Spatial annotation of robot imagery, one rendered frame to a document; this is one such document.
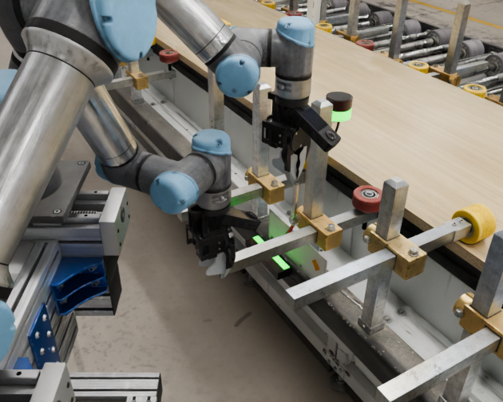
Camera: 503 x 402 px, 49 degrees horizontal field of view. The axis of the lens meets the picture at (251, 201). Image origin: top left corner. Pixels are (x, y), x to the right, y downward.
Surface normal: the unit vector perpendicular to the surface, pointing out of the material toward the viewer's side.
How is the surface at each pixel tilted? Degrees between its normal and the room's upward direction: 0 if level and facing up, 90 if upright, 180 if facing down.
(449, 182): 0
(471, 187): 0
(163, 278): 0
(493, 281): 90
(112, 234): 90
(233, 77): 90
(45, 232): 90
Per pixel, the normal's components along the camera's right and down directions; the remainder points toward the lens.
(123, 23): 0.92, 0.15
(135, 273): 0.01, -0.83
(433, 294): -0.86, 0.28
